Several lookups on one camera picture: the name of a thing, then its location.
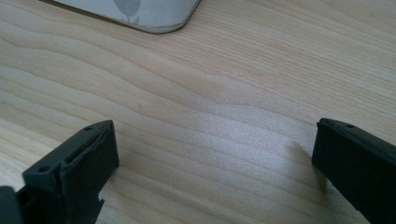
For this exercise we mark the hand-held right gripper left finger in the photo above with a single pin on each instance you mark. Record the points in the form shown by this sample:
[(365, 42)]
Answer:
[(77, 168)]

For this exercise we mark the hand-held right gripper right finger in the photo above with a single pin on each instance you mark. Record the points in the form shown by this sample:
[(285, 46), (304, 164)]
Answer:
[(358, 168)]

